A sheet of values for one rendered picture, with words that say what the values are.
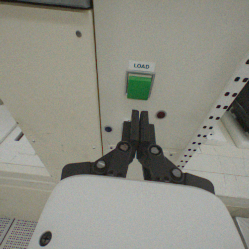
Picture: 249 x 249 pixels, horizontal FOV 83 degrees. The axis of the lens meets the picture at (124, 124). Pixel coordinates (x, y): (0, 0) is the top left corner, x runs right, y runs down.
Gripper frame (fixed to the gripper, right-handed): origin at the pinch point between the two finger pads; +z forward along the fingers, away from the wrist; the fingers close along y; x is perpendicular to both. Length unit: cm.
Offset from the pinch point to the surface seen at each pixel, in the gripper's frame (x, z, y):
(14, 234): -120, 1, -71
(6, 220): -120, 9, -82
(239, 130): -30, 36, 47
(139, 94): -0.6, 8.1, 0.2
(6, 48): 3.3, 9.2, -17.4
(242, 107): -21, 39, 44
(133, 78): 1.5, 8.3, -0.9
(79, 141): -14.3, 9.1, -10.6
